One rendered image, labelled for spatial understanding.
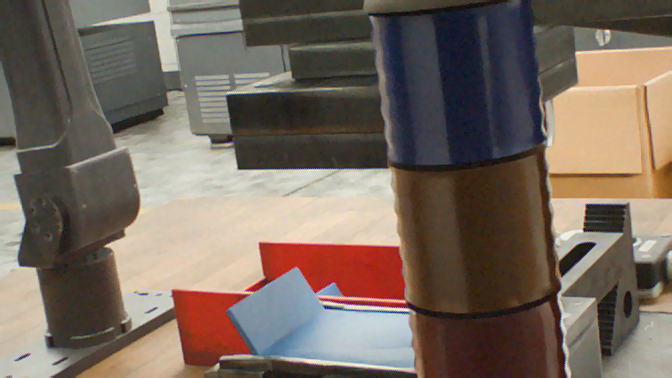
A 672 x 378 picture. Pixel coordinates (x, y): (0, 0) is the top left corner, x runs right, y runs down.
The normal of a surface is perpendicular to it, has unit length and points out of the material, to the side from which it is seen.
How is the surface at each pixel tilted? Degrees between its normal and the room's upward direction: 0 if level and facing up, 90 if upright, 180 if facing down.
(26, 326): 0
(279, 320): 60
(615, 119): 86
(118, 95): 90
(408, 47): 104
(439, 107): 76
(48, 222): 90
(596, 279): 90
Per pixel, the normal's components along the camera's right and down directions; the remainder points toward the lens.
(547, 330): 0.66, 0.32
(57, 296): -0.31, 0.26
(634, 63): -0.55, 0.32
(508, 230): 0.27, -0.07
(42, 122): -0.50, 0.09
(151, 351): -0.14, -0.96
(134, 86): 0.82, 0.02
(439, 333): -0.67, 0.02
